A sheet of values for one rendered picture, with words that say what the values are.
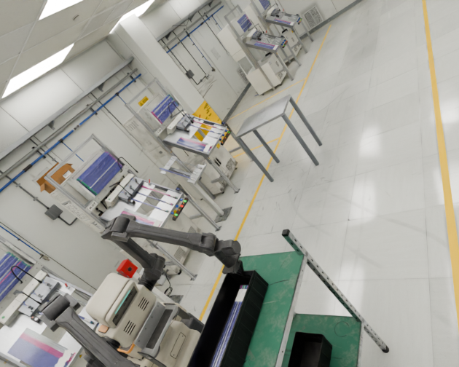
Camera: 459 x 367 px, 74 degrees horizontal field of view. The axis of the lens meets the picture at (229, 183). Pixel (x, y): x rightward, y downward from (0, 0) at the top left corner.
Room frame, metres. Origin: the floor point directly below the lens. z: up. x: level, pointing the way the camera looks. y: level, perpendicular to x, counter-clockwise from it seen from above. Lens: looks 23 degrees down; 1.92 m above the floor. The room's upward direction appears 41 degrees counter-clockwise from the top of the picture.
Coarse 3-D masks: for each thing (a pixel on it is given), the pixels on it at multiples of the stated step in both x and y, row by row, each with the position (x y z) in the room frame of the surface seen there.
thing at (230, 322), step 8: (240, 288) 1.13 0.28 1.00; (240, 296) 1.09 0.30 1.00; (240, 304) 1.05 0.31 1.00; (232, 312) 1.05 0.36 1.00; (232, 320) 1.01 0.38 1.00; (224, 328) 1.00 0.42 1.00; (224, 336) 0.97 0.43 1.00; (224, 344) 0.94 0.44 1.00; (216, 352) 0.93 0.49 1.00; (216, 360) 0.90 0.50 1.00
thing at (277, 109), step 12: (288, 96) 3.41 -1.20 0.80; (264, 108) 3.65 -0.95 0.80; (276, 108) 3.35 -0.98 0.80; (252, 120) 3.63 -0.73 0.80; (264, 120) 3.31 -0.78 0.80; (288, 120) 3.11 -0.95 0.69; (240, 132) 3.59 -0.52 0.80; (312, 132) 3.43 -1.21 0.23; (240, 144) 3.57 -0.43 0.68; (264, 144) 3.86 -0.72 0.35; (252, 156) 3.56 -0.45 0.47; (312, 156) 3.11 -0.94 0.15; (264, 168) 3.57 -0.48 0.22
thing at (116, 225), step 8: (120, 216) 1.26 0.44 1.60; (112, 224) 1.26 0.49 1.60; (120, 224) 1.23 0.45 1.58; (104, 232) 1.27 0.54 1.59; (120, 232) 1.21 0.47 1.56; (112, 240) 1.29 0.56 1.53; (128, 240) 1.31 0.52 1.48; (128, 248) 1.31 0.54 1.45; (136, 248) 1.33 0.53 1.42; (136, 256) 1.34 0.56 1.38; (144, 256) 1.35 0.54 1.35; (152, 256) 1.39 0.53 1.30; (160, 256) 1.43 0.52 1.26; (144, 264) 1.36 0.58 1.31; (152, 264) 1.37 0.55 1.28; (144, 272) 1.37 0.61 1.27; (152, 272) 1.36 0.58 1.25; (160, 272) 1.37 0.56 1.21
